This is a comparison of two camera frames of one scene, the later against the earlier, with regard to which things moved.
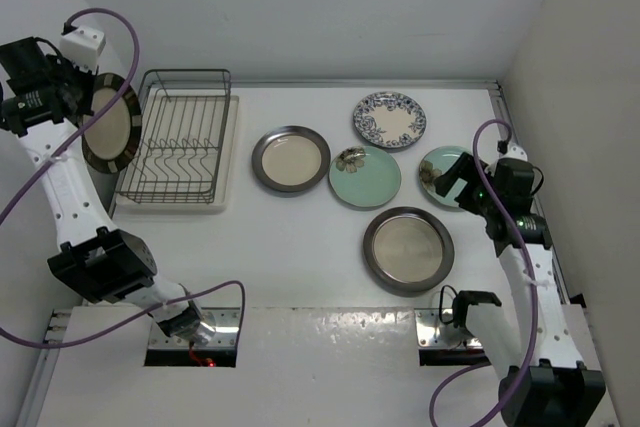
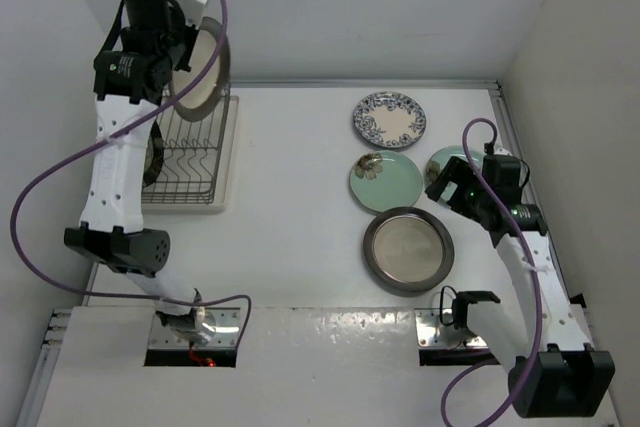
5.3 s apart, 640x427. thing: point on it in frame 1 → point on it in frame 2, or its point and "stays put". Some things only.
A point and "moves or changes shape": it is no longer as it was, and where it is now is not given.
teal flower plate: [364, 176] moves or changes shape
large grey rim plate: [408, 250] stays put
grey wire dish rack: [183, 114] stays put
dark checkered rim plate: [110, 144] moves or changes shape
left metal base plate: [226, 336] stays put
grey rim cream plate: [291, 158] → [204, 100]
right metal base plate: [432, 333] stays put
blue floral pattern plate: [389, 119] stays put
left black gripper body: [76, 82] → [177, 44]
